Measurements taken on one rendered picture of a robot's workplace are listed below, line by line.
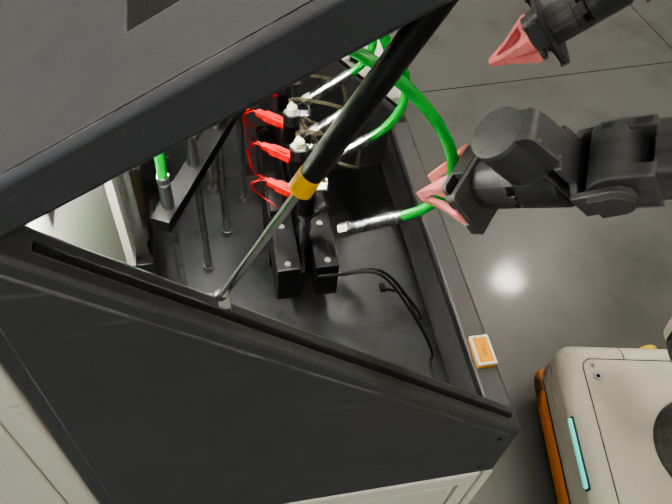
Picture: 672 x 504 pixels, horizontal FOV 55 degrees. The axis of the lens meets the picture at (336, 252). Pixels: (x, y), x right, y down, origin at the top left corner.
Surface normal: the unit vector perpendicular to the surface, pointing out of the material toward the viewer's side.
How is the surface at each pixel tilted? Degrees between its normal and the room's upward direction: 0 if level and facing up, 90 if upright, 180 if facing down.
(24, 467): 90
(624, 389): 0
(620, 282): 0
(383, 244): 0
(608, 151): 42
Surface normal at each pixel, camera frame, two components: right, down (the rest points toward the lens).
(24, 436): 0.18, 0.79
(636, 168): -0.53, -0.43
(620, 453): 0.07, -0.61
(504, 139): -0.72, -0.40
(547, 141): 0.60, -0.16
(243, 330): 0.72, -0.51
